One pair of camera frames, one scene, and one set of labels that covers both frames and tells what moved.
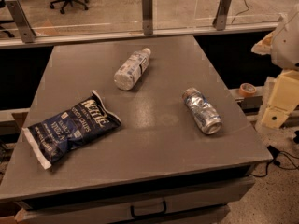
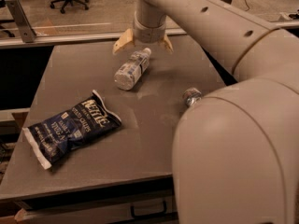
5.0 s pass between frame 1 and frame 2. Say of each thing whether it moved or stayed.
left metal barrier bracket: stayed
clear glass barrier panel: stayed
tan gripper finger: moved
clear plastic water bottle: stayed
